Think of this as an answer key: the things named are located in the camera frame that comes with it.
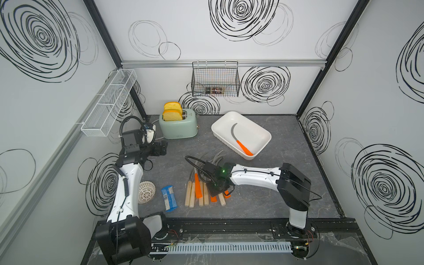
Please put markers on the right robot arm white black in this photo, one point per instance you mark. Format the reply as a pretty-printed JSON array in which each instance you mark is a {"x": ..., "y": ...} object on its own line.
[{"x": 288, "y": 181}]

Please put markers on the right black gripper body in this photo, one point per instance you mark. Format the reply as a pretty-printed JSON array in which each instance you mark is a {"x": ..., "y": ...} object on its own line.
[{"x": 213, "y": 188}]

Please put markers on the black wire wall basket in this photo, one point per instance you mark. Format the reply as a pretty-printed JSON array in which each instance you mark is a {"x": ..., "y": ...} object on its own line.
[{"x": 215, "y": 74}]

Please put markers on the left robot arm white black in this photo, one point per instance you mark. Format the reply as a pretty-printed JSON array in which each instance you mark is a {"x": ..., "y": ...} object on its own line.
[{"x": 125, "y": 236}]

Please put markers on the blue snack packet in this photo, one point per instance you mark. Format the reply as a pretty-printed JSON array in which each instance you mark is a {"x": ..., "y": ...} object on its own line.
[{"x": 169, "y": 198}]

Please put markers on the white rectangular storage box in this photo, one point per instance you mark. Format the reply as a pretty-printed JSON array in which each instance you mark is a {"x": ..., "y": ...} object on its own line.
[{"x": 252, "y": 135}]

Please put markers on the white round sink strainer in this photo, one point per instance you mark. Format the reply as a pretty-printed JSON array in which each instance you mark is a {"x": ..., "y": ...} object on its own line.
[{"x": 147, "y": 192}]

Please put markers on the small jar in basket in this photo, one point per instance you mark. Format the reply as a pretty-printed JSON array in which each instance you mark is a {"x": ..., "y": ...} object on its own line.
[{"x": 215, "y": 90}]

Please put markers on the wooden handle sickle far left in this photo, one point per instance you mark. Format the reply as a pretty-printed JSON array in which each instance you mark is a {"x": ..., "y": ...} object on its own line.
[{"x": 188, "y": 191}]

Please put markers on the white mesh wall shelf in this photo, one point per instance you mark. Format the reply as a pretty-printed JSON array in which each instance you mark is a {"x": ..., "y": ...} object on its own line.
[{"x": 112, "y": 98}]

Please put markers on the wooden handle sickle right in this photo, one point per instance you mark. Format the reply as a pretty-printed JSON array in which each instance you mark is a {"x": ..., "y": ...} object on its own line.
[{"x": 222, "y": 199}]

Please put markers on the front yellow toast slice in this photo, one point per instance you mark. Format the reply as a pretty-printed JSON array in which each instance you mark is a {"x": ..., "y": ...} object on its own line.
[{"x": 172, "y": 115}]

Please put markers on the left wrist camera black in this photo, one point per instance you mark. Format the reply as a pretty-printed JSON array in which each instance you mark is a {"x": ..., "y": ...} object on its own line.
[{"x": 132, "y": 140}]

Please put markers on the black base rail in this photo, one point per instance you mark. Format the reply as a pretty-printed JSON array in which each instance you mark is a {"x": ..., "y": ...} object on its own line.
[{"x": 178, "y": 228}]

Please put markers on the mint green toaster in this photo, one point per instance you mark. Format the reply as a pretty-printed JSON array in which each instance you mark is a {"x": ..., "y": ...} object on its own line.
[{"x": 180, "y": 129}]

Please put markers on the rear yellow toast slice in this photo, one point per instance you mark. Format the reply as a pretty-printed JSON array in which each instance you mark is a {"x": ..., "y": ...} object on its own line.
[{"x": 173, "y": 106}]

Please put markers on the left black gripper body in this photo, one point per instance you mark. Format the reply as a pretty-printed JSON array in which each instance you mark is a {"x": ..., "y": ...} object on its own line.
[{"x": 152, "y": 150}]

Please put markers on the white slotted cable duct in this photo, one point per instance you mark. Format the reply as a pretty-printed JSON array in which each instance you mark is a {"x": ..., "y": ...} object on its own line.
[{"x": 222, "y": 248}]

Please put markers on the yellow toast slice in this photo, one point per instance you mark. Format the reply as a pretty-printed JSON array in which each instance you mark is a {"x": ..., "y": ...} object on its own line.
[
  {"x": 173, "y": 106},
  {"x": 172, "y": 115}
]

